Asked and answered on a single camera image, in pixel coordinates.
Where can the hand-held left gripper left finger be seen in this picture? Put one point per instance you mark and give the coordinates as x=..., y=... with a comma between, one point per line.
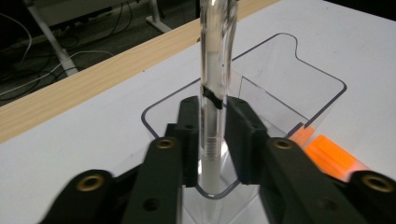
x=186, y=130

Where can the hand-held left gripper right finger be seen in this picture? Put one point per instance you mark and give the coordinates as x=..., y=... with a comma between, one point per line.
x=246, y=137

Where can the clear plastic organizer box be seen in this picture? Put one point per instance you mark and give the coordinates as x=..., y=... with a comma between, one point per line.
x=280, y=81

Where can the clear test tube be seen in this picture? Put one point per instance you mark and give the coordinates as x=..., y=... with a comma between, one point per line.
x=214, y=62

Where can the orange highlighter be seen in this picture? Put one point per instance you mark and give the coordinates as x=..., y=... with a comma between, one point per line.
x=330, y=155

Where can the wooden table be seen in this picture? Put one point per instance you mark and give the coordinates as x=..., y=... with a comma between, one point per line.
x=93, y=84

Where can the white-framed desk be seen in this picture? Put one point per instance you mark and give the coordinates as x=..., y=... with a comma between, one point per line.
x=62, y=59

